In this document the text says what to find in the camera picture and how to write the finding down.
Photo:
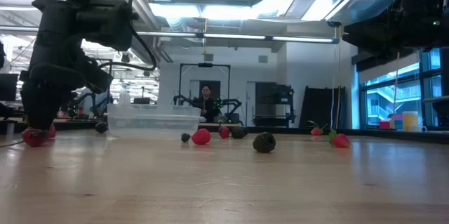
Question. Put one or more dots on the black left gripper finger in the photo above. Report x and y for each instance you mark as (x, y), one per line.
(40, 118)

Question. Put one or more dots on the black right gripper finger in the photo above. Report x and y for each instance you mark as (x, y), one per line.
(368, 29)
(379, 50)

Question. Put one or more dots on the red strawberry with green leaves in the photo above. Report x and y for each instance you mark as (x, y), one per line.
(34, 137)
(315, 131)
(342, 141)

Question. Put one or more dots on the small dark blueberry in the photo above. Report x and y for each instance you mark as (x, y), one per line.
(185, 137)

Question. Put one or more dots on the black background robot arm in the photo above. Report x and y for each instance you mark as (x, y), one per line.
(182, 99)
(231, 104)
(93, 102)

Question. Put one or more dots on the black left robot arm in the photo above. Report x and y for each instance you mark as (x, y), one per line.
(87, 24)

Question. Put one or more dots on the dark background monitor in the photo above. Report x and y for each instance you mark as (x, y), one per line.
(7, 87)

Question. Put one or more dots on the pink box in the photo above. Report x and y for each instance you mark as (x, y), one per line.
(384, 124)

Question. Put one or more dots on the yellow cylindrical container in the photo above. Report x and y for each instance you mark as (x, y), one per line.
(410, 121)

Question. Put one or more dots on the black leaning panel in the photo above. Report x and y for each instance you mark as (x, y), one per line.
(321, 108)

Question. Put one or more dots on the black equipment cart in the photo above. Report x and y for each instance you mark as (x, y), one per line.
(273, 108)

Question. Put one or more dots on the long ceiling light strip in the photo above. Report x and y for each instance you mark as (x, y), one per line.
(231, 37)

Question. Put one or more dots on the person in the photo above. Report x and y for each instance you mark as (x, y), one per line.
(207, 104)

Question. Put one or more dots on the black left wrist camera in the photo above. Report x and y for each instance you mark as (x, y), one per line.
(100, 80)

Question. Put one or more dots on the black background rig frame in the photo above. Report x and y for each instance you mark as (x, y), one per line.
(205, 65)

